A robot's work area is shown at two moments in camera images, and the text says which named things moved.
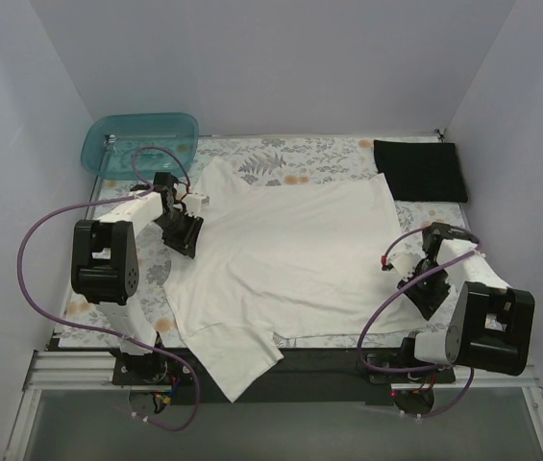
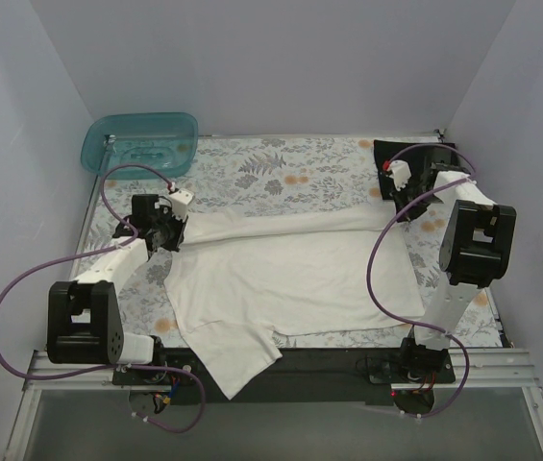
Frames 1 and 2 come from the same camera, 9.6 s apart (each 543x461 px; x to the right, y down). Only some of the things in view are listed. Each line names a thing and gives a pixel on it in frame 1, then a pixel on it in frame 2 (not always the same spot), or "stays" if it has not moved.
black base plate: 302,376 stays
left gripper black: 185,232 -> 166,235
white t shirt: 317,259 stays
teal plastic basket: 109,142 stays
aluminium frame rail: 72,370 stays
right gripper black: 431,295 -> 400,196
